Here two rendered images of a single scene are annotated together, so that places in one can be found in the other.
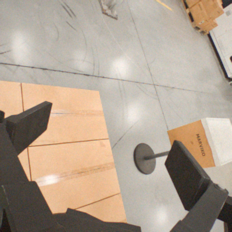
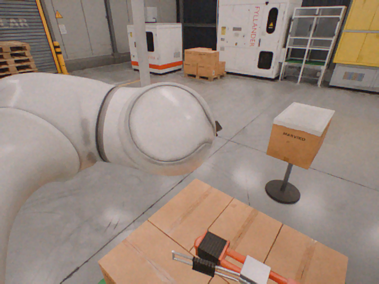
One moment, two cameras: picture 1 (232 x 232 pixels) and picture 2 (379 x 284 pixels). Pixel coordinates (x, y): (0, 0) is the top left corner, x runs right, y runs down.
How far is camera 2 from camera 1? 0.43 m
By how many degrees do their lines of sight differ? 20
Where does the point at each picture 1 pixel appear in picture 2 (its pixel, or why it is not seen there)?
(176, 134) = (273, 149)
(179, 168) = not seen: hidden behind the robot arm
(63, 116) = (191, 213)
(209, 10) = (209, 61)
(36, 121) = not seen: hidden behind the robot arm
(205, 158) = (307, 140)
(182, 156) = not seen: hidden behind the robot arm
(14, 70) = (134, 226)
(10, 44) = (117, 213)
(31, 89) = (157, 217)
